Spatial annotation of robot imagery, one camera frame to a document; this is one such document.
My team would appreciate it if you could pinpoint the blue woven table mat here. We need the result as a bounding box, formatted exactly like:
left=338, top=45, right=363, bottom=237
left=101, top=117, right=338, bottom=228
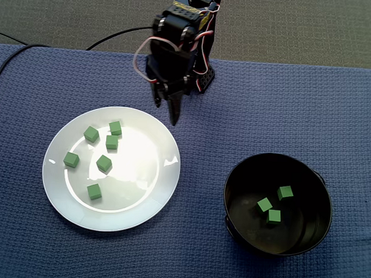
left=0, top=43, right=371, bottom=278

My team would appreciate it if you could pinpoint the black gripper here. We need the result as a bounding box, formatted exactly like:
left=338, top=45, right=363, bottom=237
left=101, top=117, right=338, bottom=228
left=143, top=41, right=198, bottom=128

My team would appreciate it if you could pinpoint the white round plate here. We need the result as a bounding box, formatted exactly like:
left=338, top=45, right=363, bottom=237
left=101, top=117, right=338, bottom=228
left=40, top=103, right=183, bottom=235

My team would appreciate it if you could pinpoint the thin black cable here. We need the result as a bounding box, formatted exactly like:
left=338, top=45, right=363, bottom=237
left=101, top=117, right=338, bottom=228
left=0, top=30, right=28, bottom=46

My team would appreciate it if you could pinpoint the green cube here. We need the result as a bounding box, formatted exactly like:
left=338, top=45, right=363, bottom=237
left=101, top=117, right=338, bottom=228
left=82, top=125, right=101, bottom=144
left=256, top=196, right=274, bottom=213
left=95, top=154, right=113, bottom=174
left=86, top=182, right=104, bottom=201
left=105, top=134, right=119, bottom=151
left=63, top=151, right=81, bottom=169
left=276, top=185, right=295, bottom=201
left=266, top=209, right=282, bottom=225
left=108, top=120, right=123, bottom=136

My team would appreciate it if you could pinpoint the white red wrist servo wire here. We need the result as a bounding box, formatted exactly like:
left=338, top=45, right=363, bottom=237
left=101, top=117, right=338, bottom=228
left=191, top=1, right=221, bottom=71

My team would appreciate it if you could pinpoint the white red gripper servo wire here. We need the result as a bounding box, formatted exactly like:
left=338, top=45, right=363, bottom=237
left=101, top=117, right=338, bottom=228
left=132, top=35, right=181, bottom=85

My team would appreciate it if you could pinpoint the black robot cable with plug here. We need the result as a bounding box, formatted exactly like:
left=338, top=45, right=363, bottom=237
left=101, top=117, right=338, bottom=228
left=85, top=23, right=154, bottom=54

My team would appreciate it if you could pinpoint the black round container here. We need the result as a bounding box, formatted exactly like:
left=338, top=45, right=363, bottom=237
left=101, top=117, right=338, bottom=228
left=221, top=151, right=336, bottom=259

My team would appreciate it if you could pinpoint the thick black cable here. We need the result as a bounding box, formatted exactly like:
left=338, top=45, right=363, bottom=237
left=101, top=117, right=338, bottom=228
left=0, top=42, right=52, bottom=95

